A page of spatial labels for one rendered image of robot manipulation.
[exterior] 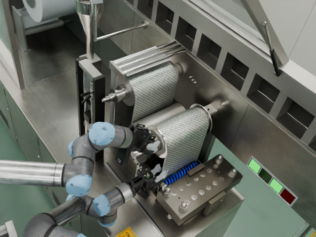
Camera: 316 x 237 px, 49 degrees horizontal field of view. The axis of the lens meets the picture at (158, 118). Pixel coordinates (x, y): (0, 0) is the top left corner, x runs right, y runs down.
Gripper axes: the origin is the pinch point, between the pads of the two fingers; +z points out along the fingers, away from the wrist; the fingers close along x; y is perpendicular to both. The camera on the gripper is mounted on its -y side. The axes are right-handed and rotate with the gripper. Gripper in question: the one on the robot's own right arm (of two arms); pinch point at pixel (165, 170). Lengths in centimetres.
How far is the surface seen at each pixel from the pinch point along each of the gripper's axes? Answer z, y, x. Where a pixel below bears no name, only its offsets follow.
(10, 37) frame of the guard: -25, 17, 102
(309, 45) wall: 263, -61, 69
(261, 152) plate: 30.0, 18.0, -23.4
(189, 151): 12.8, 5.9, -0.3
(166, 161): -0.9, 8.4, -0.3
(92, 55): 8, 11, 76
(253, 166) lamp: 29.3, 9.1, -23.6
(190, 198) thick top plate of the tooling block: 3.8, -6.0, -14.7
